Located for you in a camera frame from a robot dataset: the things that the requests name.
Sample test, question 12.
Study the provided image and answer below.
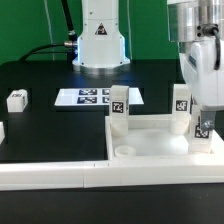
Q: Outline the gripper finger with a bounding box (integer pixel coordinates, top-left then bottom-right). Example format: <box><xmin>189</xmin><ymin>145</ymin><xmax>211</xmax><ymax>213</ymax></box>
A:
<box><xmin>200</xmin><ymin>111</ymin><xmax>215</xmax><ymax>131</ymax></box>

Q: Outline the black cable horizontal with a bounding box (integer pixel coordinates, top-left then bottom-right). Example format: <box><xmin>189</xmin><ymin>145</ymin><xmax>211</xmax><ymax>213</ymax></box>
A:
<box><xmin>19</xmin><ymin>41</ymin><xmax>78</xmax><ymax>62</ymax></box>

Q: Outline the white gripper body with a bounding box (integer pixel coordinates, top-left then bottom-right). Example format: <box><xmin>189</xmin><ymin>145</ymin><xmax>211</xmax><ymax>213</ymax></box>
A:
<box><xmin>179</xmin><ymin>38</ymin><xmax>224</xmax><ymax>111</ymax></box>

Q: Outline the white U-shaped obstacle fence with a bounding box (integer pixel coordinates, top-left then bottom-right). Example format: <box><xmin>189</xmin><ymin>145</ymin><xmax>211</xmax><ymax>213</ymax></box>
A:
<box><xmin>0</xmin><ymin>116</ymin><xmax>224</xmax><ymax>192</ymax></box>

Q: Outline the white marker plate with tags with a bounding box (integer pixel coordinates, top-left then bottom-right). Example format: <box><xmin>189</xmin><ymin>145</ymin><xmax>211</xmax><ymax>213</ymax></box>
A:
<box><xmin>54</xmin><ymin>87</ymin><xmax>145</xmax><ymax>108</ymax></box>

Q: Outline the white block at left edge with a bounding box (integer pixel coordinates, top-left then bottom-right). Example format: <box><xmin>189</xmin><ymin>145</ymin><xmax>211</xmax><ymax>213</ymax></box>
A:
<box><xmin>0</xmin><ymin>122</ymin><xmax>5</xmax><ymax>145</ymax></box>

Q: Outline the white square table top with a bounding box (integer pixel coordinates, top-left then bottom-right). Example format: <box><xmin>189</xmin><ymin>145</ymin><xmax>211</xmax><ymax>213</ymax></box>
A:
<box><xmin>104</xmin><ymin>113</ymin><xmax>224</xmax><ymax>162</ymax></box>

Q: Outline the black cable thick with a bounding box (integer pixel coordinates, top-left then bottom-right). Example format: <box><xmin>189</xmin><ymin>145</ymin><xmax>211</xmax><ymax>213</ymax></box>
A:
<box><xmin>61</xmin><ymin>0</ymin><xmax>76</xmax><ymax>41</ymax></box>

